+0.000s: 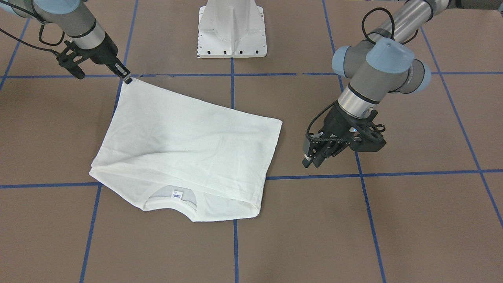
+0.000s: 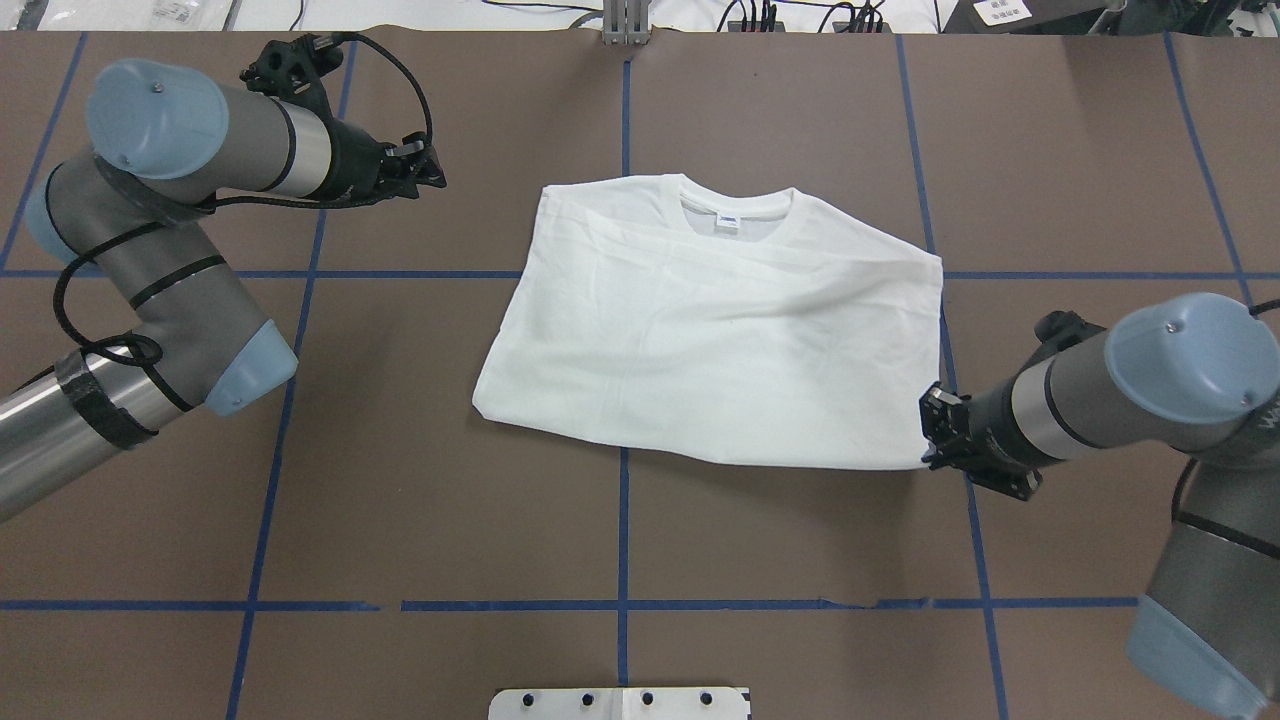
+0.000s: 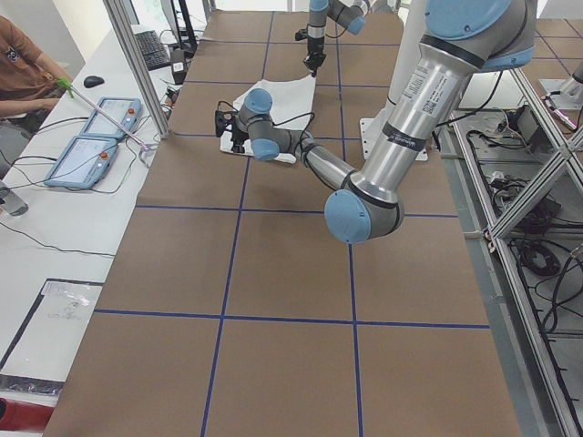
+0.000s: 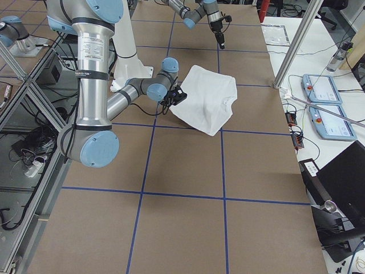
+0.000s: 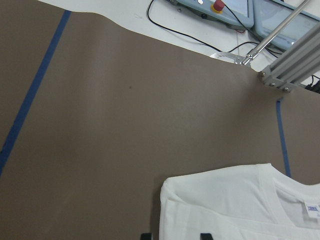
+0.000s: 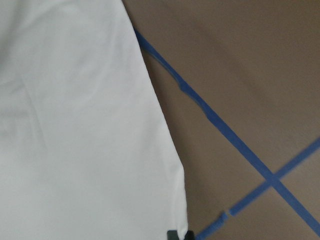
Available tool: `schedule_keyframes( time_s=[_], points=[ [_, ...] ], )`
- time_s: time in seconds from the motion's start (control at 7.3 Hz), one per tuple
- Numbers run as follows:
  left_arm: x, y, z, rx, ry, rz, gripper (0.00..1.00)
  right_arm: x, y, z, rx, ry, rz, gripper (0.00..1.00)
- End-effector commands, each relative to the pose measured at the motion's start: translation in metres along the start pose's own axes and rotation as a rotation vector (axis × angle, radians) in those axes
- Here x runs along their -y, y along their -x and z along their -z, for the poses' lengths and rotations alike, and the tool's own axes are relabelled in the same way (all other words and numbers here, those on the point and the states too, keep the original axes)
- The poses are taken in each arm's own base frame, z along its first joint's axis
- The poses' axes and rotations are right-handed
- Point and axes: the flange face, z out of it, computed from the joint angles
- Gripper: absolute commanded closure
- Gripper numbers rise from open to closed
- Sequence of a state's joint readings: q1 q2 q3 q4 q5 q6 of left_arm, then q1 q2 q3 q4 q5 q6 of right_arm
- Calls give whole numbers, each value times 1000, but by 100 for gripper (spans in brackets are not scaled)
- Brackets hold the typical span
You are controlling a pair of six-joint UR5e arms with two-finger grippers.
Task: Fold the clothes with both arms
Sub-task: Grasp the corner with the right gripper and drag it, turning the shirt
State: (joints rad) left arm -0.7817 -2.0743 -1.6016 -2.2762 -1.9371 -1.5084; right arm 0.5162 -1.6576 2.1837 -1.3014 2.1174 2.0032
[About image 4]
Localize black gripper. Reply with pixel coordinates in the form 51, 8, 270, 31
209, 13, 232, 49
159, 87, 188, 106

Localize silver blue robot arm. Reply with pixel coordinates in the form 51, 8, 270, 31
162, 0, 232, 49
46, 1, 187, 168

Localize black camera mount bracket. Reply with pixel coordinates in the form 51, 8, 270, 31
311, 205, 364, 263

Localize lower blue teach pendant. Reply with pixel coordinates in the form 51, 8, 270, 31
309, 107, 357, 141

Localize blue teach pendant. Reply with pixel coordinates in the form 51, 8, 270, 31
309, 107, 357, 141
302, 74, 343, 104

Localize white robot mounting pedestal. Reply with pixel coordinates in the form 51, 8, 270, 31
111, 0, 153, 92

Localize white power strip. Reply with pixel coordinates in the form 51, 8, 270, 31
24, 157, 46, 178

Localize white long-sleeve printed shirt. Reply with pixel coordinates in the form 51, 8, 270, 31
170, 65, 237, 136

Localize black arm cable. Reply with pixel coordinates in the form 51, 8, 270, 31
131, 76, 179, 116

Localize clear water bottle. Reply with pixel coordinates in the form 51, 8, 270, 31
326, 41, 353, 72

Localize black laptop computer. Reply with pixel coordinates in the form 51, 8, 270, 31
299, 140, 364, 222

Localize aluminium frame post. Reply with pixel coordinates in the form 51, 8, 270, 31
273, 0, 323, 88

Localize upper blue teach pendant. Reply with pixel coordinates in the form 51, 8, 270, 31
302, 74, 343, 104

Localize plastic sheet document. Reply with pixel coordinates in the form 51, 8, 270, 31
261, 24, 290, 46

